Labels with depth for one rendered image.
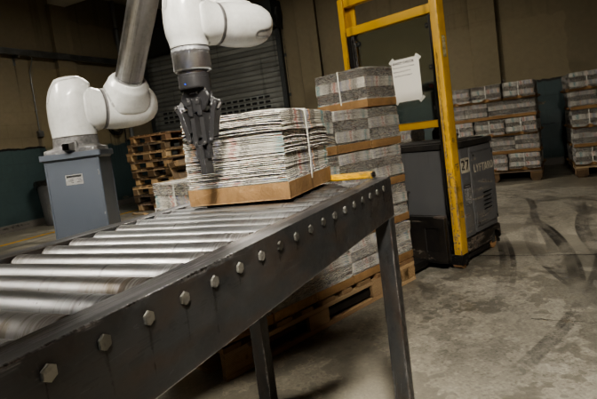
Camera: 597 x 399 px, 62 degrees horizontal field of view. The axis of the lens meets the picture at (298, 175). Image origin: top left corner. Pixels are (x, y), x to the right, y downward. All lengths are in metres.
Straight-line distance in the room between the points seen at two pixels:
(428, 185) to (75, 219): 2.30
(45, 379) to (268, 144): 0.84
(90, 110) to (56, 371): 1.49
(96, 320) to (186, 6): 0.80
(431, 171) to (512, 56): 5.46
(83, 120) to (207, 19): 0.86
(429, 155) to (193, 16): 2.46
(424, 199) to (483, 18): 5.57
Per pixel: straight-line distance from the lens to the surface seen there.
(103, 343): 0.57
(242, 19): 1.27
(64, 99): 1.94
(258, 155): 1.25
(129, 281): 0.70
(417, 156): 3.47
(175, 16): 1.20
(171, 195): 2.20
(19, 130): 9.58
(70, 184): 1.92
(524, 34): 8.74
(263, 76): 9.88
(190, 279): 0.67
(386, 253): 1.54
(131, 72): 1.93
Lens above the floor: 0.96
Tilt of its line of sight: 5 degrees down
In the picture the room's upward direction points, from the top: 7 degrees counter-clockwise
